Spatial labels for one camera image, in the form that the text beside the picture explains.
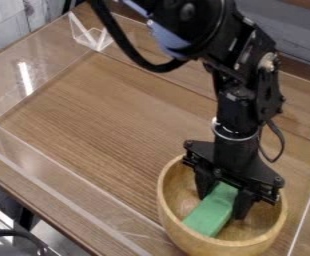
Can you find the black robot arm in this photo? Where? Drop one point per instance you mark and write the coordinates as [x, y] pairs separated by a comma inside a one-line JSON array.
[[208, 30]]

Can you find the metal frame lower left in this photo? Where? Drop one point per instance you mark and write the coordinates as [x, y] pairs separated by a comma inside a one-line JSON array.
[[19, 242]]

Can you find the brown wooden bowl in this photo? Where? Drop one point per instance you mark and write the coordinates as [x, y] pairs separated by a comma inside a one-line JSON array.
[[245, 237]]

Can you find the green rectangular block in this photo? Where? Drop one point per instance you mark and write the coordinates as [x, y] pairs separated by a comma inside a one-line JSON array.
[[212, 214]]

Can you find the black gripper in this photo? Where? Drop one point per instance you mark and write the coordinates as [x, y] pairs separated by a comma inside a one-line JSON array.
[[232, 161]]

